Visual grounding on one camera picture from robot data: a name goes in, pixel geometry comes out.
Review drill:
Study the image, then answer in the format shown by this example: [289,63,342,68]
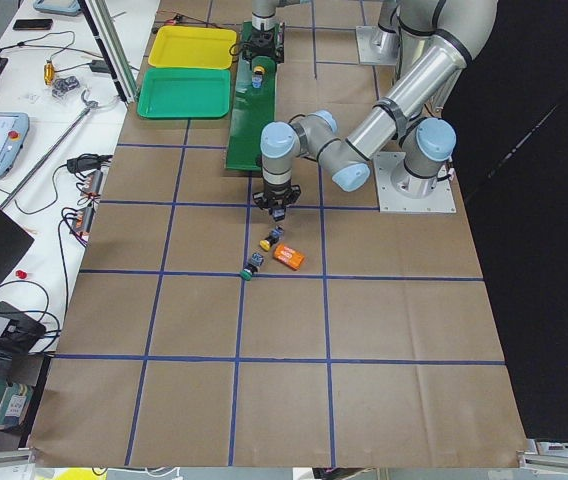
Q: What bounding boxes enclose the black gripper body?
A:
[241,29,284,63]
[253,183,301,211]

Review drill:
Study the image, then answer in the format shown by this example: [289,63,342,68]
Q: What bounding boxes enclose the yellow push button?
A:
[251,65,266,89]
[259,226,284,252]

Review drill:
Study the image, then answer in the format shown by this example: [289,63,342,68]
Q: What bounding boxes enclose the green push button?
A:
[270,208,286,222]
[240,252,265,281]

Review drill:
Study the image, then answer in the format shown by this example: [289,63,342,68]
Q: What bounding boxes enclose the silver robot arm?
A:
[239,0,304,64]
[253,1,498,221]

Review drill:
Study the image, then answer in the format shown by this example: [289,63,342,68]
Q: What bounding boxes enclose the green conveyor belt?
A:
[225,36,280,171]

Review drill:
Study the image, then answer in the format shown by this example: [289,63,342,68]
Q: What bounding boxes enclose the yellow plastic tray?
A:
[148,26,237,69]

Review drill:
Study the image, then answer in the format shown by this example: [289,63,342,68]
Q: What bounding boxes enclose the green plastic tray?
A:
[137,68,231,119]

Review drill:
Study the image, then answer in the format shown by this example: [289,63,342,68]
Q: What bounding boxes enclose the black power adapter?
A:
[88,60,110,74]

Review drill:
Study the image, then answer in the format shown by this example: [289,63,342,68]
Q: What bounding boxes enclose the metal grabber tool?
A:
[0,89,120,211]

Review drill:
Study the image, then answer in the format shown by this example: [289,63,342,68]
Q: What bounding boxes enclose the black smartphone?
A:
[12,18,53,31]

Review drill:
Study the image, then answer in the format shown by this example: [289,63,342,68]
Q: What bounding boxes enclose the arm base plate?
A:
[355,26,399,66]
[373,152,456,214]

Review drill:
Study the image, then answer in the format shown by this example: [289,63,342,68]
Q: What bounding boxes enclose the aluminium frame post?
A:
[78,0,138,104]

